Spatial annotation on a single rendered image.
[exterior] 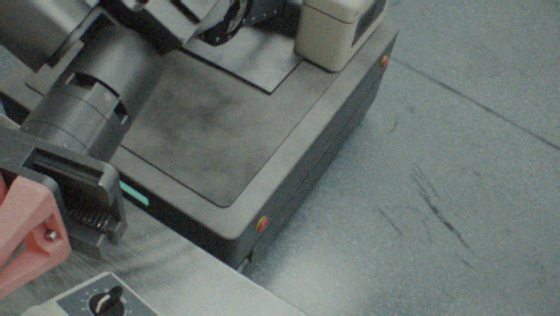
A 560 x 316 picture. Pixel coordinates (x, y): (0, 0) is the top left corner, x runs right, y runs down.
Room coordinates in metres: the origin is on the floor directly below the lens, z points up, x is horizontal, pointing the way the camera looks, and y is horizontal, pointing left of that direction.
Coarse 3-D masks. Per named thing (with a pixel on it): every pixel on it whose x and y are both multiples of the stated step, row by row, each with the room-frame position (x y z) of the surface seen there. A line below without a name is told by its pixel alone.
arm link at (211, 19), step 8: (136, 0) 0.30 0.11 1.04; (144, 0) 0.29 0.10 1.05; (224, 0) 0.31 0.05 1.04; (216, 8) 0.30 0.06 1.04; (224, 8) 0.30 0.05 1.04; (208, 16) 0.29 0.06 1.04; (216, 16) 0.30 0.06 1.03; (200, 24) 0.28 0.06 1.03; (208, 24) 0.29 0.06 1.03; (200, 32) 0.29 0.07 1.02
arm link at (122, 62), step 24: (96, 24) 0.27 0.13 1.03; (120, 24) 0.27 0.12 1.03; (96, 48) 0.25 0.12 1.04; (120, 48) 0.25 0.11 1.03; (144, 48) 0.26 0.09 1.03; (96, 72) 0.22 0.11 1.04; (120, 72) 0.23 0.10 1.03; (144, 72) 0.25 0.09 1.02; (120, 96) 0.22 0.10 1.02; (144, 96) 0.24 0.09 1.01
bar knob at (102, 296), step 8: (112, 288) 0.19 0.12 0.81; (120, 288) 0.19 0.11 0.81; (96, 296) 0.18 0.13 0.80; (104, 296) 0.17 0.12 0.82; (112, 296) 0.18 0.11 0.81; (120, 296) 0.18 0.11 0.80; (96, 304) 0.17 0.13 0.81; (104, 304) 0.17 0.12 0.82; (112, 304) 0.17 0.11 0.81; (120, 304) 0.18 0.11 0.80; (96, 312) 0.16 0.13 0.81; (104, 312) 0.16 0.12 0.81; (112, 312) 0.17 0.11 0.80; (120, 312) 0.17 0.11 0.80
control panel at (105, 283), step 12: (108, 276) 0.21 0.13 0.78; (84, 288) 0.18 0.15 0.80; (96, 288) 0.19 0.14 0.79; (108, 288) 0.19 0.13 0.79; (60, 300) 0.16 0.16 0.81; (72, 300) 0.17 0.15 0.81; (84, 300) 0.17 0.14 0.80; (132, 300) 0.19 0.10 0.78; (72, 312) 0.15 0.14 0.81; (84, 312) 0.16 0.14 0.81; (132, 312) 0.17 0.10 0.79; (144, 312) 0.18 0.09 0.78
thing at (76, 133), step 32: (64, 96) 0.20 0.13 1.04; (96, 96) 0.21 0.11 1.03; (0, 128) 0.17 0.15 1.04; (32, 128) 0.18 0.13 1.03; (64, 128) 0.18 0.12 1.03; (96, 128) 0.19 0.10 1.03; (64, 160) 0.16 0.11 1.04; (96, 160) 0.16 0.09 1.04; (64, 192) 0.16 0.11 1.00; (96, 192) 0.15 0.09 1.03
